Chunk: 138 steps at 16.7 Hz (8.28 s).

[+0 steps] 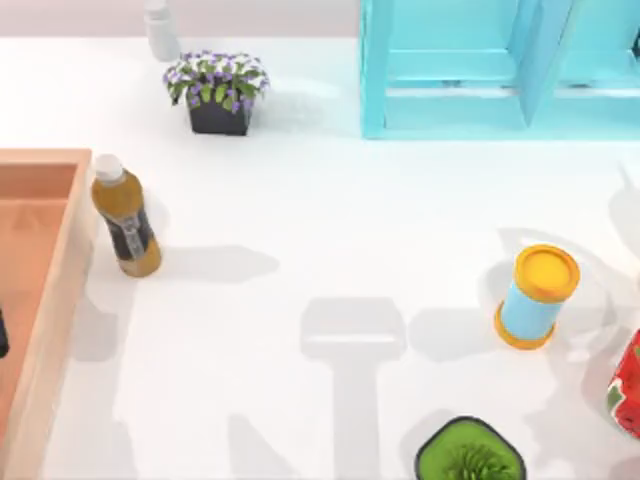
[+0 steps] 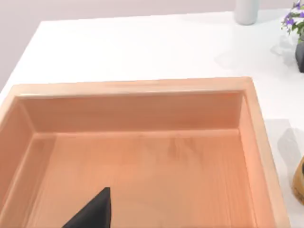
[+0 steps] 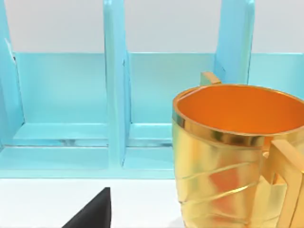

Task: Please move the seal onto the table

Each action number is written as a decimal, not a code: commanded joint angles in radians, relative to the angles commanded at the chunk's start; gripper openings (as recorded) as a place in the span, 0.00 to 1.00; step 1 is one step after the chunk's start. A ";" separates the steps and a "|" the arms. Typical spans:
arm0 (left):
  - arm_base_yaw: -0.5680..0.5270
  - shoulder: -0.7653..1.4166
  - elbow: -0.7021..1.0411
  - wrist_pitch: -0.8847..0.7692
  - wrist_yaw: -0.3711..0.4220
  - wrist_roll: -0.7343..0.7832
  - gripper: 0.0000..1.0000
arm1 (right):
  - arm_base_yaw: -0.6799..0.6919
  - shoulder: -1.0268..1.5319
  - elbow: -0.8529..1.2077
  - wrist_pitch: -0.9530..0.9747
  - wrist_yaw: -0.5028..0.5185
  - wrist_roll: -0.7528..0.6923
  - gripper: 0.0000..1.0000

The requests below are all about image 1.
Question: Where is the purple flower plant pot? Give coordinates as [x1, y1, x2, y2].
[161, 50, 272, 136]

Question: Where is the amber bottle with black label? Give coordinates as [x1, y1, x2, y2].
[90, 153, 163, 279]

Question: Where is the light blue rack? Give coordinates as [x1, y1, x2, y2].
[359, 0, 640, 142]

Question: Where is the blue and yellow can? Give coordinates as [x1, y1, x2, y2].
[494, 243, 581, 352]

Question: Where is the white plastic bottle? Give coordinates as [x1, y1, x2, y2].
[143, 0, 182, 63]

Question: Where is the salmon-coloured shallow box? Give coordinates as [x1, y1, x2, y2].
[0, 148, 94, 480]

